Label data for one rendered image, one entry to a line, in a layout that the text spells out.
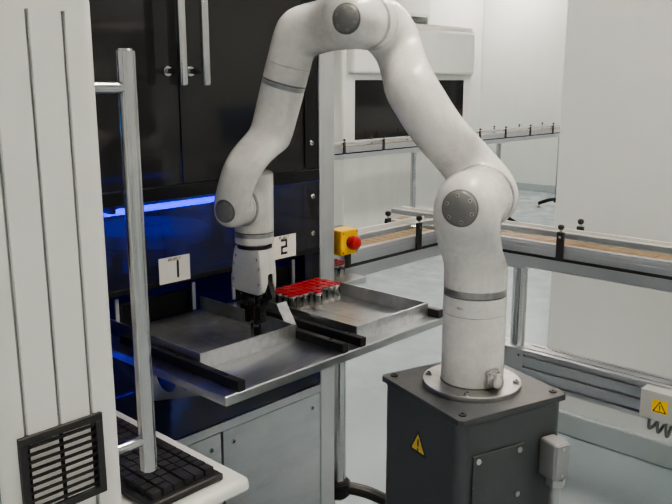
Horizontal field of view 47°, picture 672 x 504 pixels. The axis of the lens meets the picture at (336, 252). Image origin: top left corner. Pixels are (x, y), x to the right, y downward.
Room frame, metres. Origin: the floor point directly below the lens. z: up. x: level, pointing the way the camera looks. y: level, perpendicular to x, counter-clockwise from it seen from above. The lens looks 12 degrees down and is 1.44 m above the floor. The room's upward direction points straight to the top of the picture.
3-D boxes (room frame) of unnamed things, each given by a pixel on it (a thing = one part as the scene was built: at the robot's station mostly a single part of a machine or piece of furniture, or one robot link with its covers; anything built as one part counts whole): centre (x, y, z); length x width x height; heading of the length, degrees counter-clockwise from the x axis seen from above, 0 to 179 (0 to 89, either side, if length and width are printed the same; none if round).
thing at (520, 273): (2.56, -0.63, 0.46); 0.09 x 0.09 x 0.77; 47
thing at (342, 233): (2.17, -0.02, 0.99); 0.08 x 0.07 x 0.07; 47
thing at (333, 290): (1.89, 0.05, 0.90); 0.18 x 0.02 x 0.05; 137
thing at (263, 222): (1.64, 0.18, 1.19); 0.09 x 0.08 x 0.13; 154
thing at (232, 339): (1.66, 0.30, 0.90); 0.34 x 0.26 x 0.04; 47
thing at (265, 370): (1.74, 0.13, 0.87); 0.70 x 0.48 x 0.02; 137
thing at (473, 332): (1.43, -0.27, 0.95); 0.19 x 0.19 x 0.18
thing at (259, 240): (1.65, 0.18, 1.11); 0.09 x 0.08 x 0.03; 47
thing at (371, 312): (1.83, -0.01, 0.90); 0.34 x 0.26 x 0.04; 47
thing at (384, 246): (2.48, -0.11, 0.92); 0.69 x 0.16 x 0.16; 137
